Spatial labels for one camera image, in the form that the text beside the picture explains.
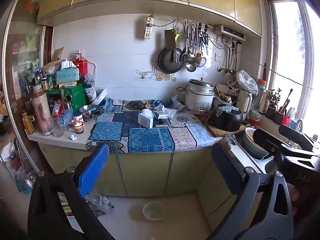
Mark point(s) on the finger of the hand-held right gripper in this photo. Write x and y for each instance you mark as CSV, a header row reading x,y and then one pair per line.
x,y
293,133
267,141

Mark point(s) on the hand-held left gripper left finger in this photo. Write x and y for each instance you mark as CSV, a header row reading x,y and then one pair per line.
x,y
93,170

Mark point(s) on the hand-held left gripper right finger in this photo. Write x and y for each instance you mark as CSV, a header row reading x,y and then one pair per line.
x,y
225,170

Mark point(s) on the white plastic tub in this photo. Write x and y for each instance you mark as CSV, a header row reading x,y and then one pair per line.
x,y
153,211

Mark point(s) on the person's right hand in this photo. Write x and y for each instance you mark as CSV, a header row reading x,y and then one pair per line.
x,y
294,200

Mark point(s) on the red cup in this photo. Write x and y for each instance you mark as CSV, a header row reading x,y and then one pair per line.
x,y
286,121

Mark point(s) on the green colander bowl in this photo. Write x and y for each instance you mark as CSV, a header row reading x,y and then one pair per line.
x,y
252,145

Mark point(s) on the stack of small bowls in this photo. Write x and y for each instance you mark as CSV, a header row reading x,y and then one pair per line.
x,y
256,118

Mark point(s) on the grey rag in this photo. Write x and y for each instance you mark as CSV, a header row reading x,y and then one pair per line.
x,y
230,139

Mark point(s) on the clear plastic bag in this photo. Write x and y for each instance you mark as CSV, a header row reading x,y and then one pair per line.
x,y
100,202

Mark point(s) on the small crumpled paper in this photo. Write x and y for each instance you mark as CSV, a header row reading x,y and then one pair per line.
x,y
73,137

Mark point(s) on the small potted plant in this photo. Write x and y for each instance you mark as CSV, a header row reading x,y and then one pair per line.
x,y
272,100

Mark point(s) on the wooden cutting board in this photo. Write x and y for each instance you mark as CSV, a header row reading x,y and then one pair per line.
x,y
215,131

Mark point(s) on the lit candle in glass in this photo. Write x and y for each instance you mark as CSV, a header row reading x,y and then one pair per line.
x,y
78,128

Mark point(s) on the black pot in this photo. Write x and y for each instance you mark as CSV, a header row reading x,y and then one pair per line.
x,y
226,123

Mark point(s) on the white kettle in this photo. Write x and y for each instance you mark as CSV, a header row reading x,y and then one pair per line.
x,y
244,102

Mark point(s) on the knitted cloth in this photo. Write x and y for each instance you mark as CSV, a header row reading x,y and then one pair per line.
x,y
227,110

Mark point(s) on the white jar with blue lid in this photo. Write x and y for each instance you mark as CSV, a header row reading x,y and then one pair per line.
x,y
78,117

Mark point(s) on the clear drinking glass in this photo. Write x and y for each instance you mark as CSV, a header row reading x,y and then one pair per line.
x,y
58,127

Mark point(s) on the blue patterned tablecloth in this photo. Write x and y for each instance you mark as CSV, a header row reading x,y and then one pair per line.
x,y
140,135

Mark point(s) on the metal bowl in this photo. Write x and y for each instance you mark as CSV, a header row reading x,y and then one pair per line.
x,y
90,111

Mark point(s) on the clear water bottle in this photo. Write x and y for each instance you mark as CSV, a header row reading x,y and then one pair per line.
x,y
68,116

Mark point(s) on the white plastic bag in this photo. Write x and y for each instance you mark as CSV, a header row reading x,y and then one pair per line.
x,y
247,82

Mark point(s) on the white tissue box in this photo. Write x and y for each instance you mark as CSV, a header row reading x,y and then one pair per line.
x,y
145,120

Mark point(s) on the white tray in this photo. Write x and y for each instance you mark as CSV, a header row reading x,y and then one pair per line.
x,y
99,97

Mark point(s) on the white rice cooker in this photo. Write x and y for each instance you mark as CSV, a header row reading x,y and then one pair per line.
x,y
200,98

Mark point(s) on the green box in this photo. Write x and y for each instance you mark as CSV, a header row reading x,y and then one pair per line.
x,y
72,95

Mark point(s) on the window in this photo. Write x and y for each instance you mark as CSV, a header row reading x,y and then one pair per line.
x,y
292,55

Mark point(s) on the pink thermos flask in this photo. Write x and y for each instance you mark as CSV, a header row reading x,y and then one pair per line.
x,y
41,110

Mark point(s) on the plastic bottle with label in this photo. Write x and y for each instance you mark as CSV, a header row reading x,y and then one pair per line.
x,y
90,90

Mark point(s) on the yellow bottle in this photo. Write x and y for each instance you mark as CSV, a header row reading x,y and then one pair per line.
x,y
28,123

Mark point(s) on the blue and white packet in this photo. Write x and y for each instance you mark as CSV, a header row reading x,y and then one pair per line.
x,y
161,115

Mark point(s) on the teal tissue pack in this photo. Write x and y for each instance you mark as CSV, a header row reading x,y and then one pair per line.
x,y
67,75

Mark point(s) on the mesh skimmer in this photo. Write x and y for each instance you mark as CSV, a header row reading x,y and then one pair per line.
x,y
200,61

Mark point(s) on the red box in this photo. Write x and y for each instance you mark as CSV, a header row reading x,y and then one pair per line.
x,y
82,66

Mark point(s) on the metal ladle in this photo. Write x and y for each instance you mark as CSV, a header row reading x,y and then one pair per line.
x,y
191,67

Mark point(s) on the metal strainer spoon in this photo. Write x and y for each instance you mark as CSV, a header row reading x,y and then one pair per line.
x,y
189,58

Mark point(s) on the hanging scissors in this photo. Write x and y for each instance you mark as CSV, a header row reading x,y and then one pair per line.
x,y
205,38

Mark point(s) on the black wok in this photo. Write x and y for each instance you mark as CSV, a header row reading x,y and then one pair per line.
x,y
170,60

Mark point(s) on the glass door cabinet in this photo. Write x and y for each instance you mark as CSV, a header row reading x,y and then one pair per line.
x,y
22,67

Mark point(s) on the yellow peeler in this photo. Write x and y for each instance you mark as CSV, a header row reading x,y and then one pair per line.
x,y
177,35

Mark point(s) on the olive hanging board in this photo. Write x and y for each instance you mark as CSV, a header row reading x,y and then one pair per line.
x,y
170,38

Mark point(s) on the white power strip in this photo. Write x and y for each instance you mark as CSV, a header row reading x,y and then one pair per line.
x,y
148,27

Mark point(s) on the white wall socket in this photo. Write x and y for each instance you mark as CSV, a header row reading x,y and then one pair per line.
x,y
218,57

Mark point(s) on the white wall water heater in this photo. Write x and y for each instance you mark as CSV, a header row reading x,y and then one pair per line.
x,y
228,32

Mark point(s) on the metal hanging rail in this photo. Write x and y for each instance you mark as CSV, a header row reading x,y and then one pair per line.
x,y
182,19

